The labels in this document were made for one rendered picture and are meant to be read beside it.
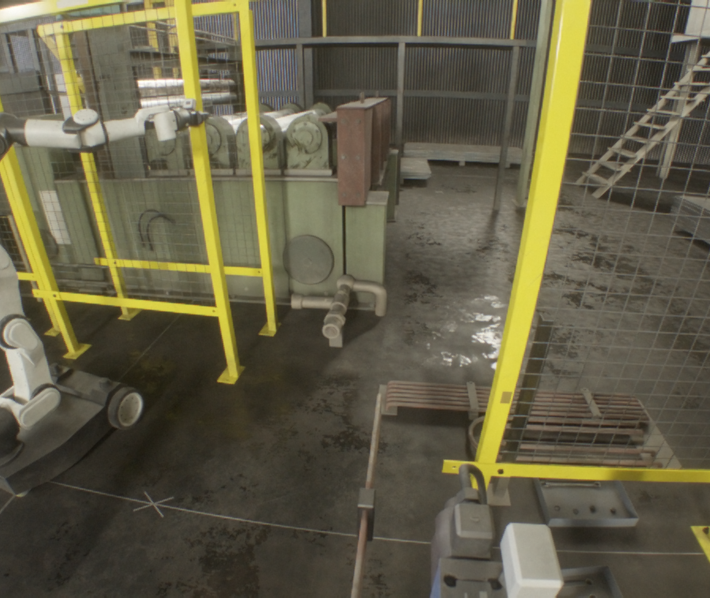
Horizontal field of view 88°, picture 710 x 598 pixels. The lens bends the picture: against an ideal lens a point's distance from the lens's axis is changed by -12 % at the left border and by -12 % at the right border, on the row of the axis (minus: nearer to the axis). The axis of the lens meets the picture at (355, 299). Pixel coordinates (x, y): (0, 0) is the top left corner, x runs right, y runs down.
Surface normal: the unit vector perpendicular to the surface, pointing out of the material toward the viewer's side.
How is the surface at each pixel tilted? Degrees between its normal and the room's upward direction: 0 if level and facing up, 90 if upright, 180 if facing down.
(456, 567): 0
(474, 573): 0
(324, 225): 90
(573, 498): 0
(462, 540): 90
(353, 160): 90
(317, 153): 90
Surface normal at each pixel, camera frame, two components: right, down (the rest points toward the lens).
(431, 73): -0.13, 0.47
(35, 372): 0.96, 0.13
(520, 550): 0.00, -0.88
